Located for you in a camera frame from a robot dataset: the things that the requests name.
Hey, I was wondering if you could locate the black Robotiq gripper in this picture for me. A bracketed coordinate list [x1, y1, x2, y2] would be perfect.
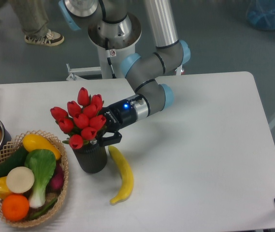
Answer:
[90, 100, 136, 146]

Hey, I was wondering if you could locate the red tulip bouquet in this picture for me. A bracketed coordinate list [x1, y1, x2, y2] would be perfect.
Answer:
[50, 87, 106, 150]

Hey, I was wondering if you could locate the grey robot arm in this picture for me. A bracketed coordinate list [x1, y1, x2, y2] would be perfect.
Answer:
[59, 0, 190, 146]

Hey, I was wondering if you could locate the dark grey ribbed vase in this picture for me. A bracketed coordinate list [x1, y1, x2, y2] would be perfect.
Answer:
[73, 144, 107, 174]

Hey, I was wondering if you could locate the yellow banana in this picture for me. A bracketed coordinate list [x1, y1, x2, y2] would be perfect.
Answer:
[108, 145, 134, 205]

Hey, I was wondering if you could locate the purple sweet potato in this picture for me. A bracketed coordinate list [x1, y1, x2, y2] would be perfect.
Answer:
[49, 163, 64, 190]

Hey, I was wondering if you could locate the green bok choy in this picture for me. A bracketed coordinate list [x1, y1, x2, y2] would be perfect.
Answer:
[25, 149, 56, 208]

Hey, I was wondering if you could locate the yellow squash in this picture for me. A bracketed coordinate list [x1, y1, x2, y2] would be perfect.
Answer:
[22, 133, 61, 160]

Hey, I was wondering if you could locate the green chili pepper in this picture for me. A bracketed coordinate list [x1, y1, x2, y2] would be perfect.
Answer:
[28, 198, 58, 220]

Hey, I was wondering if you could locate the green cucumber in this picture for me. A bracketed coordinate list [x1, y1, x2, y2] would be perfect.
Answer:
[0, 145, 28, 178]

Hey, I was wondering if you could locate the white round radish slice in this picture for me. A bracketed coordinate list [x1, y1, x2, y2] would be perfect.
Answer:
[6, 166, 34, 194]

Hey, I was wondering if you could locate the woven wicker basket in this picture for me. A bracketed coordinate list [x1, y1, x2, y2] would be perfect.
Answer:
[0, 130, 69, 228]

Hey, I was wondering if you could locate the orange fruit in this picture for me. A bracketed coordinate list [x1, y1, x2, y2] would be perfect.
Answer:
[1, 194, 29, 221]

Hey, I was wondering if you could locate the yellow bell pepper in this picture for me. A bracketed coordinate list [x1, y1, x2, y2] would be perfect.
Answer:
[0, 176, 12, 200]

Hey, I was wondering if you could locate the person leg with sneaker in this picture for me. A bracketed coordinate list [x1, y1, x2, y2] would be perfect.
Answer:
[9, 0, 64, 47]

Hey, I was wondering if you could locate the blue plastic bag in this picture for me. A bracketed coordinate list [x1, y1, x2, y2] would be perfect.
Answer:
[246, 0, 275, 31]

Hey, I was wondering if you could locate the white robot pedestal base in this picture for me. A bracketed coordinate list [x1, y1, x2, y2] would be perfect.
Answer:
[66, 14, 185, 82]

